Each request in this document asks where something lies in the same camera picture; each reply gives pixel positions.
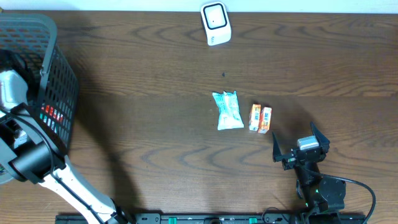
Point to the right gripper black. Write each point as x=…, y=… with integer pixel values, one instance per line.
x=290, y=160

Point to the green 3M adhesive package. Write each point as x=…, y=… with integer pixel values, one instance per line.
x=55, y=120

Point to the white barcode scanner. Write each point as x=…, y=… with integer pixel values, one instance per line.
x=216, y=23

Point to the mint green wipes pack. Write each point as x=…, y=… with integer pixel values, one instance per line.
x=229, y=113

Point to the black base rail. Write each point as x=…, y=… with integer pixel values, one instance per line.
x=155, y=218

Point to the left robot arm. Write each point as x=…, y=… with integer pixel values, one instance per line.
x=36, y=116

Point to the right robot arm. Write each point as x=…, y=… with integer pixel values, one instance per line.
x=323, y=195

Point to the orange tissue pack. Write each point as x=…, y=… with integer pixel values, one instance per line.
x=265, y=120
x=254, y=117

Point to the grey plastic mesh basket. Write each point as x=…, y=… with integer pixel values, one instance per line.
x=35, y=37

